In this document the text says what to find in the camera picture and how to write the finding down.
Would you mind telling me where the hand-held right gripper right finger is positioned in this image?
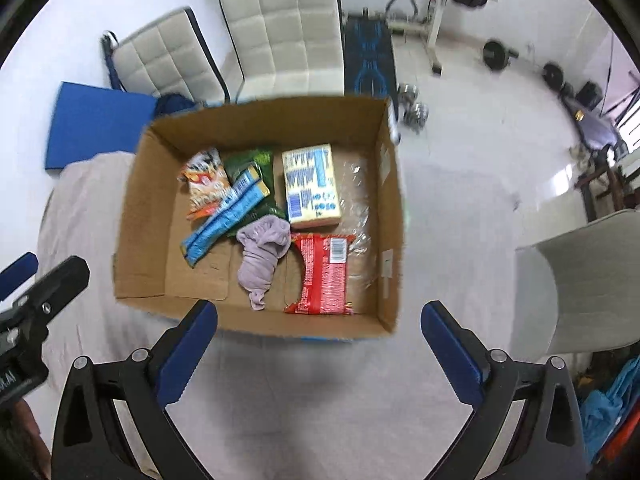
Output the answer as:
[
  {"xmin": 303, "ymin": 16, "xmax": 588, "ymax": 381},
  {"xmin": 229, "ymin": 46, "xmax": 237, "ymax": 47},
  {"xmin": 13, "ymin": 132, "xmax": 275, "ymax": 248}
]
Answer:
[{"xmin": 420, "ymin": 300, "xmax": 589, "ymax": 480}]

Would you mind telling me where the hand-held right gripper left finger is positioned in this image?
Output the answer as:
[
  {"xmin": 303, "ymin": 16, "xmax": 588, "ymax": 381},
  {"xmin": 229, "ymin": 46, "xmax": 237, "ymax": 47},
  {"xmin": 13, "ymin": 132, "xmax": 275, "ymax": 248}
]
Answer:
[{"xmin": 51, "ymin": 300, "xmax": 220, "ymax": 480}]

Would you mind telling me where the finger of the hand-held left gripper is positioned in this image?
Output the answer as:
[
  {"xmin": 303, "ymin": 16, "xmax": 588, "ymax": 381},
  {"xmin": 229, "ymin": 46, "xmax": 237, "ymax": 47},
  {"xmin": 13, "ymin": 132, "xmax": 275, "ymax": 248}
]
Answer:
[
  {"xmin": 0, "ymin": 255, "xmax": 91, "ymax": 342},
  {"xmin": 0, "ymin": 252, "xmax": 40, "ymax": 302}
]

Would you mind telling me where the cardboard box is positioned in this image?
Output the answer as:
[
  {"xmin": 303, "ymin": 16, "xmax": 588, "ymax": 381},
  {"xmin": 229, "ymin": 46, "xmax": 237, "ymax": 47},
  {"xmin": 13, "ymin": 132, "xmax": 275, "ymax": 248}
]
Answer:
[{"xmin": 112, "ymin": 95, "xmax": 404, "ymax": 339}]

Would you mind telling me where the purple sock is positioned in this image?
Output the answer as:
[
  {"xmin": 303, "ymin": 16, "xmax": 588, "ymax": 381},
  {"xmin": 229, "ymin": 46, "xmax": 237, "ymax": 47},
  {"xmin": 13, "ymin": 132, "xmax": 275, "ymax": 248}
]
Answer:
[{"xmin": 235, "ymin": 214, "xmax": 292, "ymax": 311}]

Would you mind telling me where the long blue snack packet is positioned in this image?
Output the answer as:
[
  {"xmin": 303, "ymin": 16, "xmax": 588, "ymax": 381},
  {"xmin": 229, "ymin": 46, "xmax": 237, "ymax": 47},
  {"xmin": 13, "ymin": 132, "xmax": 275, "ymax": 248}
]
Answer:
[{"xmin": 180, "ymin": 165, "xmax": 271, "ymax": 267}]

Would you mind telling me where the red snack packet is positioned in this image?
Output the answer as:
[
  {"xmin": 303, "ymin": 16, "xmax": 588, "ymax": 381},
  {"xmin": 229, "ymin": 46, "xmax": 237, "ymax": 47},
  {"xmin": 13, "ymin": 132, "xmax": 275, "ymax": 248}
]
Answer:
[{"xmin": 283, "ymin": 232, "xmax": 357, "ymax": 316}]

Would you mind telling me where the orange panda snack packet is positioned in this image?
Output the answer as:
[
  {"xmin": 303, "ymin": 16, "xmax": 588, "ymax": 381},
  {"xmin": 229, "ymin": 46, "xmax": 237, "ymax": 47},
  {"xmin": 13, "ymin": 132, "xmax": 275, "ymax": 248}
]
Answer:
[{"xmin": 179, "ymin": 148, "xmax": 236, "ymax": 221}]

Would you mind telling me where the green snack packet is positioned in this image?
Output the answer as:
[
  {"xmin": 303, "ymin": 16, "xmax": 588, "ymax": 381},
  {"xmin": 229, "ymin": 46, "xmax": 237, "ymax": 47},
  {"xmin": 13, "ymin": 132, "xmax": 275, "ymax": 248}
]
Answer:
[{"xmin": 222, "ymin": 148, "xmax": 289, "ymax": 239}]

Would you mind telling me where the yellow tissue pack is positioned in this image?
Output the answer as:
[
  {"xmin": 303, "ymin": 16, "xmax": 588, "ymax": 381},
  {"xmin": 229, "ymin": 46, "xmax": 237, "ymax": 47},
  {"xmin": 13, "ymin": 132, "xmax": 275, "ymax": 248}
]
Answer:
[{"xmin": 281, "ymin": 143, "xmax": 344, "ymax": 225}]

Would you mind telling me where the person's left forearm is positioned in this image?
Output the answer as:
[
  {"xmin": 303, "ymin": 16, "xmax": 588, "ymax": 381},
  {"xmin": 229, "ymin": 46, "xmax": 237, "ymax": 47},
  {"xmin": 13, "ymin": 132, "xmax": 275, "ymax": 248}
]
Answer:
[{"xmin": 9, "ymin": 400, "xmax": 52, "ymax": 480}]

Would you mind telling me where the grey tablecloth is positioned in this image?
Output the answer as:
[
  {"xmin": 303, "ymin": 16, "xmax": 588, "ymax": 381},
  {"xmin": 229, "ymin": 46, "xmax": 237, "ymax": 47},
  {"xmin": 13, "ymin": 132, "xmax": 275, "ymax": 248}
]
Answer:
[{"xmin": 37, "ymin": 152, "xmax": 561, "ymax": 480}]

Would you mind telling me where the grey plastic chair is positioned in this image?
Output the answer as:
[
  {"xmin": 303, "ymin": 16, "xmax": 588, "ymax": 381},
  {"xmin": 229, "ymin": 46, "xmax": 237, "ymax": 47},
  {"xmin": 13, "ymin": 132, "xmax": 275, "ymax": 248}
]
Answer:
[{"xmin": 514, "ymin": 208, "xmax": 640, "ymax": 357}]

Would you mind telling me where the blue foam mat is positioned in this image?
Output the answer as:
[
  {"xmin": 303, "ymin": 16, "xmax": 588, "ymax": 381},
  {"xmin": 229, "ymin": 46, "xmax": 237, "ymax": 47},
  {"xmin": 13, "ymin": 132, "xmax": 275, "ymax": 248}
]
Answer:
[{"xmin": 44, "ymin": 81, "xmax": 159, "ymax": 171}]

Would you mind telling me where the light blue cloth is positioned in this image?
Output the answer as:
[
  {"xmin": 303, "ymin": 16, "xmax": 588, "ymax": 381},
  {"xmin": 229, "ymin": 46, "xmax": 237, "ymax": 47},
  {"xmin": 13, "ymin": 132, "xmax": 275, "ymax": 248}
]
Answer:
[{"xmin": 579, "ymin": 359, "xmax": 640, "ymax": 462}]

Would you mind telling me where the dark blue cloth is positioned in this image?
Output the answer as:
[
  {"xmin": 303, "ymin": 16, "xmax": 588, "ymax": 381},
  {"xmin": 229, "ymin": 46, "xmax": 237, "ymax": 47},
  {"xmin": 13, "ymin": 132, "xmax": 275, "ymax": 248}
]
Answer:
[{"xmin": 154, "ymin": 93, "xmax": 202, "ymax": 116}]

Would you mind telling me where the brown wooden chair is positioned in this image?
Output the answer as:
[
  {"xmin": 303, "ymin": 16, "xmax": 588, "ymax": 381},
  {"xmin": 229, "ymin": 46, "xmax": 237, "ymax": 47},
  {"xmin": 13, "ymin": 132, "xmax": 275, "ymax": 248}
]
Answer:
[{"xmin": 574, "ymin": 144, "xmax": 640, "ymax": 222}]

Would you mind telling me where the white quilted chair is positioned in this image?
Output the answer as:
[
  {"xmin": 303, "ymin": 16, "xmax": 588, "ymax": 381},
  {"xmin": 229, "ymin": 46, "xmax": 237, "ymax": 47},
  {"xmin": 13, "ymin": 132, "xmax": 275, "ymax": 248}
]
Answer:
[
  {"xmin": 218, "ymin": 0, "xmax": 346, "ymax": 104},
  {"xmin": 102, "ymin": 7, "xmax": 231, "ymax": 107}
]

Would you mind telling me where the chrome dumbbell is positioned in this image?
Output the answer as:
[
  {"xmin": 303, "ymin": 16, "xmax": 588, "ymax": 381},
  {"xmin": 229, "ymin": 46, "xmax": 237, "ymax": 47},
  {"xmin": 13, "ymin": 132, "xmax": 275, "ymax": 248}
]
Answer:
[{"xmin": 397, "ymin": 84, "xmax": 431, "ymax": 134}]

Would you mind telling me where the dark incline bench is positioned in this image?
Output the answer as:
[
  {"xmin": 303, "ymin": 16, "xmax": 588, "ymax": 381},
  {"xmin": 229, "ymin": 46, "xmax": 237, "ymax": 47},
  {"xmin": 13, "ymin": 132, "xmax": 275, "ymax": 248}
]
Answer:
[{"xmin": 559, "ymin": 94, "xmax": 627, "ymax": 152}]

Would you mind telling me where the black speaker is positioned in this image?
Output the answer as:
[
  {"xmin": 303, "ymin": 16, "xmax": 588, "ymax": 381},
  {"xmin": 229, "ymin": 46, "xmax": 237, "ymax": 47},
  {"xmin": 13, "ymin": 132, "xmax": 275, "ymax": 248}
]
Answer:
[{"xmin": 577, "ymin": 81, "xmax": 602, "ymax": 109}]

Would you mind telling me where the short barbell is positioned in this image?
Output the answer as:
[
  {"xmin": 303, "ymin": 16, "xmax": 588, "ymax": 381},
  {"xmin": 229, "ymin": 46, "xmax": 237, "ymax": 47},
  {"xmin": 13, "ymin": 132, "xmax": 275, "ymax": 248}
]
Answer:
[{"xmin": 482, "ymin": 38, "xmax": 566, "ymax": 94}]

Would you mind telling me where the black weight bench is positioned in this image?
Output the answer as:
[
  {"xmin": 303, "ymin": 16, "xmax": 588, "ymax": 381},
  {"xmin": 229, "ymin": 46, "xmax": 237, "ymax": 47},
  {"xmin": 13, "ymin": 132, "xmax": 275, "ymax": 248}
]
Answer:
[{"xmin": 342, "ymin": 9, "xmax": 401, "ymax": 127}]

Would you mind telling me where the white barbell rack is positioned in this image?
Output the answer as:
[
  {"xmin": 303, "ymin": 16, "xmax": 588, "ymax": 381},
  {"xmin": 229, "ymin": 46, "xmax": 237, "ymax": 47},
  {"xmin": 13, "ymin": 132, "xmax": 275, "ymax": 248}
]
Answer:
[{"xmin": 387, "ymin": 0, "xmax": 458, "ymax": 77}]

